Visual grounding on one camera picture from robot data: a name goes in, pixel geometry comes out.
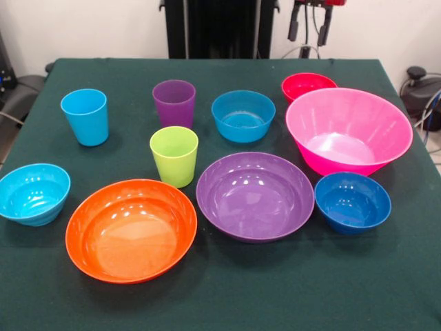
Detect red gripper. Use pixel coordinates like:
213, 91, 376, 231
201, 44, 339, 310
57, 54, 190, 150
287, 0, 347, 47

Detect red small bowl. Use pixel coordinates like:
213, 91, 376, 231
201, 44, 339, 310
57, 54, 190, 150
280, 72, 339, 104

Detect large pink bowl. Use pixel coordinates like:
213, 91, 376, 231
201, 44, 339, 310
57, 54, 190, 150
285, 87, 414, 177

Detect blue straight-sided bowl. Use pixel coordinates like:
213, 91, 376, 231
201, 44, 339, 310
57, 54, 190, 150
211, 90, 276, 144

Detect purple plastic cup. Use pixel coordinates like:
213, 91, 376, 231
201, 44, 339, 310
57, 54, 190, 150
152, 79, 197, 130

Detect wide purple bowl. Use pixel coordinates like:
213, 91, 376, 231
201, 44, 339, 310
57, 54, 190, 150
195, 151, 316, 244

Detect dark blue small bowl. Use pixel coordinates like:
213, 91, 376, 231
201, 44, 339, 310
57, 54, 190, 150
314, 172, 392, 236

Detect lime green plastic cup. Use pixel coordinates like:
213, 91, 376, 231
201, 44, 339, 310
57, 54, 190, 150
149, 126, 200, 189

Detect light blue plastic cup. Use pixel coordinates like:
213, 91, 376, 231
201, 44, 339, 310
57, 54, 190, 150
60, 88, 110, 148

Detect dark green tablecloth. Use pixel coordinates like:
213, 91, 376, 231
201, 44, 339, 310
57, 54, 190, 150
0, 57, 441, 331

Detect wide orange bowl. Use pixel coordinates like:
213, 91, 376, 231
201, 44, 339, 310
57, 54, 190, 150
65, 178, 198, 285

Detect black equipment box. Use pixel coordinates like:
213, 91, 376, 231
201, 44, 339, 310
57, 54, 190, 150
0, 32, 18, 94

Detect light blue small bowl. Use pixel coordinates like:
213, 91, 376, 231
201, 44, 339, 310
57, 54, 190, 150
0, 163, 72, 228

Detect black cable with plug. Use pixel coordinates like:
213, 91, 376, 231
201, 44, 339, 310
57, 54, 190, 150
298, 5, 323, 59

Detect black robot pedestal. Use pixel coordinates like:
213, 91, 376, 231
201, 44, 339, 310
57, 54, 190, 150
158, 0, 280, 59

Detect blue and white cables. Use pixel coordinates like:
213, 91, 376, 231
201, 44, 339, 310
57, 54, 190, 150
413, 88, 441, 146

